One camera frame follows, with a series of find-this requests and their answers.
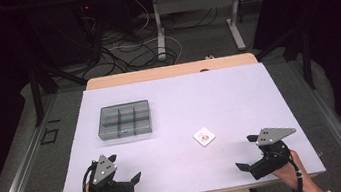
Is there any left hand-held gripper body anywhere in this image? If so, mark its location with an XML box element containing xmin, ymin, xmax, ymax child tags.
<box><xmin>83</xmin><ymin>150</ymin><xmax>135</xmax><ymax>192</ymax></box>

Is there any bundle of black floor cables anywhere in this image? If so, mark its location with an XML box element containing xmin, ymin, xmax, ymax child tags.
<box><xmin>76</xmin><ymin>0</ymin><xmax>235</xmax><ymax>79</ymax></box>

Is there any black metal stand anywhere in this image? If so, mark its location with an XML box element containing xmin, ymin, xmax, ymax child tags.
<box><xmin>251</xmin><ymin>22</ymin><xmax>318</xmax><ymax>97</ymax></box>
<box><xmin>26</xmin><ymin>56</ymin><xmax>94</xmax><ymax>128</ymax></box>

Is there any small white square card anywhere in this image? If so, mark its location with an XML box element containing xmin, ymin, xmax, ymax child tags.
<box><xmin>191</xmin><ymin>124</ymin><xmax>218</xmax><ymax>149</ymax></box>

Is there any white floor cable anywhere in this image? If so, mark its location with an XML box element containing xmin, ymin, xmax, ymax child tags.
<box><xmin>101</xmin><ymin>0</ymin><xmax>186</xmax><ymax>74</ymax></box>

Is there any person's right hand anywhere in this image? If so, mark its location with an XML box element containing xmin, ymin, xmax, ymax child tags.
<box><xmin>268</xmin><ymin>148</ymin><xmax>307</xmax><ymax>192</ymax></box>

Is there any dark computer tower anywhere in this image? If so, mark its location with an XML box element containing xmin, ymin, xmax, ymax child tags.
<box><xmin>24</xmin><ymin>0</ymin><xmax>105</xmax><ymax>72</ymax></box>

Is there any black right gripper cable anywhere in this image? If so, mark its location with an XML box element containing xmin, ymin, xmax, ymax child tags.
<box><xmin>286</xmin><ymin>152</ymin><xmax>306</xmax><ymax>192</ymax></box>

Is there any clear plastic compartment box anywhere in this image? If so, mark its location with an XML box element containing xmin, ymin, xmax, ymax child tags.
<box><xmin>93</xmin><ymin>99</ymin><xmax>155</xmax><ymax>142</ymax></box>

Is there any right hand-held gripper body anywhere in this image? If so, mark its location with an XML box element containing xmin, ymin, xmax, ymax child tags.
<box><xmin>243</xmin><ymin>123</ymin><xmax>304</xmax><ymax>182</ymax></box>

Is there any light wooden table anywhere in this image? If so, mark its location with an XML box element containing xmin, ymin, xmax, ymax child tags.
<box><xmin>84</xmin><ymin>52</ymin><xmax>259</xmax><ymax>92</ymax></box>

